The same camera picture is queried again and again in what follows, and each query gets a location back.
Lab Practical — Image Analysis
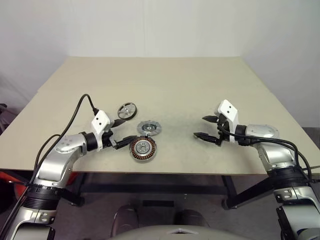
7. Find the dark rounded robot left foot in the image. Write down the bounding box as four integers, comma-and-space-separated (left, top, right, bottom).
111, 204, 140, 237

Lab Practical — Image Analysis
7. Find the grey toothed motor cover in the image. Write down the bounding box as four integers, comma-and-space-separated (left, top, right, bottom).
136, 120, 163, 137

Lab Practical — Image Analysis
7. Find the dark rounded robot foot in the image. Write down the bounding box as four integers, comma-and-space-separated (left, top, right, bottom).
111, 204, 140, 237
173, 209, 210, 228

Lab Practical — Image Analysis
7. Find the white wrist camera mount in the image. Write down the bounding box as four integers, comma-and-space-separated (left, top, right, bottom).
216, 99, 240, 145
90, 110, 112, 152

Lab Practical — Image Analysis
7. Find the orange red fabric object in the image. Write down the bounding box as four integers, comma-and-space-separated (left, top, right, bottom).
0, 171, 76, 201

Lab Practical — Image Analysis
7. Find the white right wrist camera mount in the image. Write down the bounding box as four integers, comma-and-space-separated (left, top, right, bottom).
216, 99, 240, 145

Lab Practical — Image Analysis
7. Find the grey robot torso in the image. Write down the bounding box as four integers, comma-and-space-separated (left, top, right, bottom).
107, 223, 216, 240

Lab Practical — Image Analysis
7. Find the black spoked rotor ring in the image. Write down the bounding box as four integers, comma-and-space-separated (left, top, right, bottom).
116, 102, 138, 121

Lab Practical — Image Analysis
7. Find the dark rounded robot right foot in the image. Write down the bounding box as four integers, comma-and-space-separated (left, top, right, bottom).
173, 209, 210, 228

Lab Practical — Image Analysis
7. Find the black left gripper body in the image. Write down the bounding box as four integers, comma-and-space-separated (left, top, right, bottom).
101, 120, 118, 150

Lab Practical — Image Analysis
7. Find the motor stator with copper windings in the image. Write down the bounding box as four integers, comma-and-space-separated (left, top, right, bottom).
128, 136, 158, 165

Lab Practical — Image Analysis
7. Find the black floor plate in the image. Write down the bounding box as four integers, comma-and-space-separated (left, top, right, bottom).
141, 199, 175, 208

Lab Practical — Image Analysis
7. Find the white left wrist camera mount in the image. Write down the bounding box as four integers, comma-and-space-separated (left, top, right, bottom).
90, 110, 112, 152

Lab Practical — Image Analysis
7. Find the black metal table frame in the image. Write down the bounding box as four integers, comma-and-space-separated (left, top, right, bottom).
0, 169, 320, 210

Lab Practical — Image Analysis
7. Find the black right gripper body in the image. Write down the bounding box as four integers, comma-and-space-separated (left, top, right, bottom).
213, 113, 231, 147

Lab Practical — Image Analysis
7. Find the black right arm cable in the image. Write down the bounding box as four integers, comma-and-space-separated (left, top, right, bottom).
217, 119, 320, 181

